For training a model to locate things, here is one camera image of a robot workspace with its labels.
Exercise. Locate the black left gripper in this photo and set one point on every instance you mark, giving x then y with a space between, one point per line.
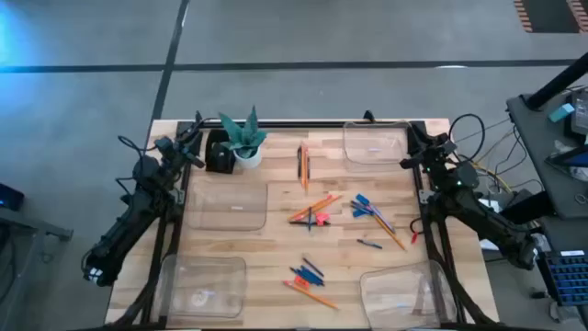
177 146

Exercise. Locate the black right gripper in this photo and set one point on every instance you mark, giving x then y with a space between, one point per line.
436 151

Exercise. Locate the blue pen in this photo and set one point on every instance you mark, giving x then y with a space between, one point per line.
383 220

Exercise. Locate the black pen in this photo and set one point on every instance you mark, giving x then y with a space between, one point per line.
299 161
298 223

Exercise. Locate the clear plastic bin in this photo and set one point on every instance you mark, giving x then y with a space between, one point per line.
206 202
374 140
399 294
202 280

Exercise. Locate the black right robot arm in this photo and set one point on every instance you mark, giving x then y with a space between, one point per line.
482 220

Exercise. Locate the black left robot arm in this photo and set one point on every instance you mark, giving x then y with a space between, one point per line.
128 220

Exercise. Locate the green plant white pot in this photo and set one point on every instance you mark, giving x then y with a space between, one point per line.
245 138

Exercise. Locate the black clamp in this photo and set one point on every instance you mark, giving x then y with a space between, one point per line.
368 116

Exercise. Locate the white paper sheet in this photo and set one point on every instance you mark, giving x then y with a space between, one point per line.
489 204

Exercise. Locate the black diagonal bar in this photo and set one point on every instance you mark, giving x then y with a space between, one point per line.
528 207

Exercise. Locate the grey side desk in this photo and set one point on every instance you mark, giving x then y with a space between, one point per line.
546 161

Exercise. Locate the teal box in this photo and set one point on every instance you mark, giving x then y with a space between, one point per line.
561 112

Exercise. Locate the black tablet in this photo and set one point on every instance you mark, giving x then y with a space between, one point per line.
572 158

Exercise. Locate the red eraser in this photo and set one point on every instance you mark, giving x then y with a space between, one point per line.
301 282

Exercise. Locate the black pole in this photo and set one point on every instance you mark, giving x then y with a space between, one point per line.
558 83

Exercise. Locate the grey cart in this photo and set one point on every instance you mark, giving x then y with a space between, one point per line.
27 230

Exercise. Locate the black box blue light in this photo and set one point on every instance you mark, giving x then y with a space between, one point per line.
9 197

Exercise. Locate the backlit black keyboard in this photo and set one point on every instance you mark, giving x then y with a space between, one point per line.
567 278

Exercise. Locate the dark floor mat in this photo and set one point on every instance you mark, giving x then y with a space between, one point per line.
549 14

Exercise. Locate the black aluminium table frame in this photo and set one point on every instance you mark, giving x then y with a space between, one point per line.
294 124

